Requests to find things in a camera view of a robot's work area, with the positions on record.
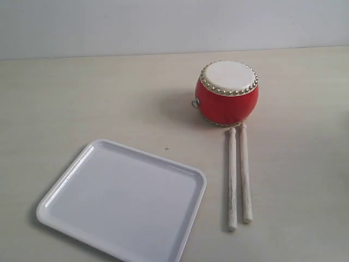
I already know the small red drum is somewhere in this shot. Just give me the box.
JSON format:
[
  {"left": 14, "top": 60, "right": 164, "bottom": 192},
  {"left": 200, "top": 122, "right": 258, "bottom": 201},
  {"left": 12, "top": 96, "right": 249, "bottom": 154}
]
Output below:
[{"left": 191, "top": 60, "right": 259, "bottom": 126}]

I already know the white wooden drumstick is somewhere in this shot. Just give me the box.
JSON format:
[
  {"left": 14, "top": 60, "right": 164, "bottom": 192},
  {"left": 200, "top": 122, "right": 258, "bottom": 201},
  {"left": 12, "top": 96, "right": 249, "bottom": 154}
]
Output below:
[
  {"left": 228, "top": 127, "right": 237, "bottom": 232},
  {"left": 240, "top": 123, "right": 253, "bottom": 224}
]

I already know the white plastic tray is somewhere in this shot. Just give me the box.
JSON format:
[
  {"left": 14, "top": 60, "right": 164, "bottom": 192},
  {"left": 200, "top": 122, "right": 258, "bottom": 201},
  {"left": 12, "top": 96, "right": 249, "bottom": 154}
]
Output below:
[{"left": 36, "top": 139, "right": 207, "bottom": 261}]

